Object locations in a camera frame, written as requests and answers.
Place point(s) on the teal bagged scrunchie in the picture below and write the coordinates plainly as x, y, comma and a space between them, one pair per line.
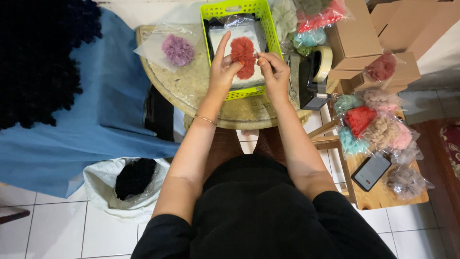
309, 37

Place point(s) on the person's black shirt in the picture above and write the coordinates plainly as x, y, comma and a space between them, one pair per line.
258, 223

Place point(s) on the round beige stone table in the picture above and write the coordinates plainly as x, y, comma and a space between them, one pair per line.
187, 90

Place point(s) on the bright red bagged scrunchie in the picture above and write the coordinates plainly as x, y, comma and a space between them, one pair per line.
321, 16

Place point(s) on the purple scrunchie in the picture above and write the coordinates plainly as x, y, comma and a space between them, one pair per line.
178, 49

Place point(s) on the black tape dispenser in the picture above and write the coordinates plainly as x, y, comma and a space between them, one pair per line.
309, 86

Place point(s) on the lime green plastic basket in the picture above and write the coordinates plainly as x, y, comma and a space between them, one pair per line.
267, 25

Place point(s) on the blue cloth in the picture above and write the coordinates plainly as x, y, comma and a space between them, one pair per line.
104, 108

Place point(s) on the wooden stool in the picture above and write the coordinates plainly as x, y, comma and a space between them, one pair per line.
373, 199

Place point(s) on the clear plastic bag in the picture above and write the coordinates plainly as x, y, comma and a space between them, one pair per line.
152, 48

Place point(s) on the black smartphone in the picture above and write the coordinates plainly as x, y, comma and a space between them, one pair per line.
371, 172

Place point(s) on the small closed cardboard box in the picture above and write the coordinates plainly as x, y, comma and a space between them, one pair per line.
354, 34

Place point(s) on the person's left hand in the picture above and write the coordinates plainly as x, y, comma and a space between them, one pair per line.
219, 81

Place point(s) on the pile of mixed bagged scrunchies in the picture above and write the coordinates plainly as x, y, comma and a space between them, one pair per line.
377, 131

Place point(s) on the dark wooden furniture leg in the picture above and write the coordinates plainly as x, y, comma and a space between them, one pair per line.
14, 215

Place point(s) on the stack of clear plastic bags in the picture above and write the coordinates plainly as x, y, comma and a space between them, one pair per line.
233, 32

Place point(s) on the dark red bagged scrunchie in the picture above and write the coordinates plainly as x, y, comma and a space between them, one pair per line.
381, 67

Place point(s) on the white sack of black scrunchies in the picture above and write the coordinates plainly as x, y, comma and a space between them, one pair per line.
107, 194

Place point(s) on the person's right hand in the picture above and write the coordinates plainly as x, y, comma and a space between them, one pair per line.
276, 79

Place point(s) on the large cardboard box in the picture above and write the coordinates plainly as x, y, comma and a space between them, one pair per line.
413, 25

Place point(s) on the rust red scrunchie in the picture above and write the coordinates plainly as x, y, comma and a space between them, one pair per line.
243, 50

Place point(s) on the small metal scissors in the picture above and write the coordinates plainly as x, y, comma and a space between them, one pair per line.
291, 88

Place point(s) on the olive bagged scrunchie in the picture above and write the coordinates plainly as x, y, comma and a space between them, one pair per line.
311, 5

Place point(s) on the flat cardboard box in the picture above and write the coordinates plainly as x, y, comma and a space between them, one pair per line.
408, 72

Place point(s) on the person's brown trousers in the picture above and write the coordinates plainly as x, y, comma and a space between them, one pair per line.
224, 147

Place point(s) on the beige tape roll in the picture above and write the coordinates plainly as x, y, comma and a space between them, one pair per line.
325, 63

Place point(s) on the black fabric item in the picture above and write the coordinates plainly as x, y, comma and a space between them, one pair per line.
160, 115

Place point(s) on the dark red patterned rug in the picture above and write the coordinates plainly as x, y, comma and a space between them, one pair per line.
452, 147

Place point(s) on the white bagged scrunchie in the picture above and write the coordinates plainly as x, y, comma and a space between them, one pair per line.
284, 18

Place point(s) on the heap of black scrunchies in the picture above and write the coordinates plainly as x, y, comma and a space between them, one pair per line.
36, 61

